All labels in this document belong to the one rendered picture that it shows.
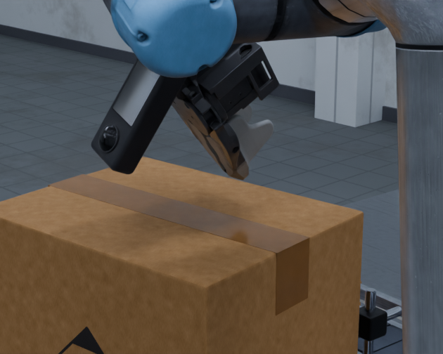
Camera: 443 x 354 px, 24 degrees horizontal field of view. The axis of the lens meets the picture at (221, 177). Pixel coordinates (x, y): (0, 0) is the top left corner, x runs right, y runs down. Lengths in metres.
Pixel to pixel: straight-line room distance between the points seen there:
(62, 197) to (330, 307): 0.29
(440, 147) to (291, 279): 0.58
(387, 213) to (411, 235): 1.50
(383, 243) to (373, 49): 4.05
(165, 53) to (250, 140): 0.29
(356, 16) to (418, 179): 0.35
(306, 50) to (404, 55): 5.86
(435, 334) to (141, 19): 0.36
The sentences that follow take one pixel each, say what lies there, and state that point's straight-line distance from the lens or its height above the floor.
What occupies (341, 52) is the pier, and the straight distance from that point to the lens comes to 5.72.
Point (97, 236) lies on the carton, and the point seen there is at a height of 1.12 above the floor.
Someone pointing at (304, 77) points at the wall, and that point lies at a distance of 6.27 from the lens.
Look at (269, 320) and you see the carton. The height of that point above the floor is 1.06.
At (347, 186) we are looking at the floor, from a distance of 4.71.
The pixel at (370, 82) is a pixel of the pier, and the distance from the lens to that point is 5.77.
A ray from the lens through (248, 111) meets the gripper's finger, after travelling 1.00.
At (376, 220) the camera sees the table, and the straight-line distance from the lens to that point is 1.84.
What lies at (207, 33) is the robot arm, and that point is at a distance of 0.69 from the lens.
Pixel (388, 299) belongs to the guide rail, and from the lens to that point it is 1.21.
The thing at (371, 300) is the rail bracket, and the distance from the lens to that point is 1.15.
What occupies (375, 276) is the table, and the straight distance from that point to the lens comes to 1.61.
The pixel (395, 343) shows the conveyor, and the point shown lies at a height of 0.88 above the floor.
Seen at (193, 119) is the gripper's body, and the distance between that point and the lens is 0.91.
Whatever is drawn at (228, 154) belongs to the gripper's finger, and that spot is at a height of 1.20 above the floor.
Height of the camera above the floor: 1.45
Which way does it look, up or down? 18 degrees down
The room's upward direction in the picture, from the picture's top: straight up
